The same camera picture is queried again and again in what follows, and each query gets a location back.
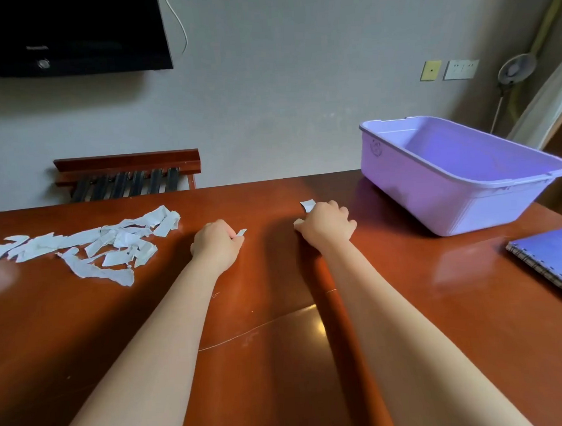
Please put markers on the white paper scraps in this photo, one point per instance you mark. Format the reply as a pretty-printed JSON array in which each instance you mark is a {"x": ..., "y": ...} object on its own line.
[{"x": 93, "y": 243}]

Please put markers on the yellowish wall pipe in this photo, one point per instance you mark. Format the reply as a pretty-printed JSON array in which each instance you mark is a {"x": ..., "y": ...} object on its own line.
[{"x": 543, "y": 28}]

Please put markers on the person's left forearm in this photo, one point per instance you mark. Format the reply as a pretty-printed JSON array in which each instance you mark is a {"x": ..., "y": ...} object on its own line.
[{"x": 143, "y": 366}]

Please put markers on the person's right hand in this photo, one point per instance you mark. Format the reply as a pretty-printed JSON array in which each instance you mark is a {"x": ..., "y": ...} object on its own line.
[{"x": 327, "y": 226}]

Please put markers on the person's left hand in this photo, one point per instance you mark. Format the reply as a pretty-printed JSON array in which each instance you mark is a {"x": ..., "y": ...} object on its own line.
[{"x": 216, "y": 245}]

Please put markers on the purple plastic basket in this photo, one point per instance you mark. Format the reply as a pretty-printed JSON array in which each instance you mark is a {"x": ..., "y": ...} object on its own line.
[{"x": 455, "y": 195}]

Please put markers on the white sheer curtain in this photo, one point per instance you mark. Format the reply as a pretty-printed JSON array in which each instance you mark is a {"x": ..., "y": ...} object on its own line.
[{"x": 545, "y": 108}]

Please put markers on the person's right forearm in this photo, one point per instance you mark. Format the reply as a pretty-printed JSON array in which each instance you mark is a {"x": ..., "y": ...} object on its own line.
[{"x": 412, "y": 345}]

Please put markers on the brown wooden desk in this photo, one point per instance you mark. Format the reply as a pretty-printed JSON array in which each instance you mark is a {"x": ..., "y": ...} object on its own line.
[{"x": 459, "y": 328}]

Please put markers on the yellow wall plate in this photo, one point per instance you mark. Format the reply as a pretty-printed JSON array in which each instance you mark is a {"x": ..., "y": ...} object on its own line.
[{"x": 430, "y": 70}]

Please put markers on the black wall television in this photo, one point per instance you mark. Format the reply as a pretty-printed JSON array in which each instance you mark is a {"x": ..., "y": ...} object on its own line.
[{"x": 61, "y": 34}]

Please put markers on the standing floor fan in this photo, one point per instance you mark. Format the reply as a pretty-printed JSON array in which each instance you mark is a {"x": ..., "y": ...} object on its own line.
[{"x": 517, "y": 70}]

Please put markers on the purple spiral notebook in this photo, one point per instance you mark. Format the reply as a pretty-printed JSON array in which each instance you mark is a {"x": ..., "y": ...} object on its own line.
[{"x": 554, "y": 255}]

